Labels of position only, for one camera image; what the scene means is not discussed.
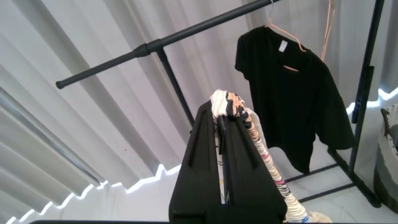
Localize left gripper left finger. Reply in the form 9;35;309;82
169;101;225;222

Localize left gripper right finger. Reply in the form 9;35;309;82
218;115;287;221

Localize cream printed garment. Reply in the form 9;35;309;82
210;89;333;223

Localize black shorts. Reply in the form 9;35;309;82
234;26;357;174

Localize black clothes rack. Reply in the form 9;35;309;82
55;0;386;208

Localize white curtain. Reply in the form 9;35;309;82
0;0;398;223

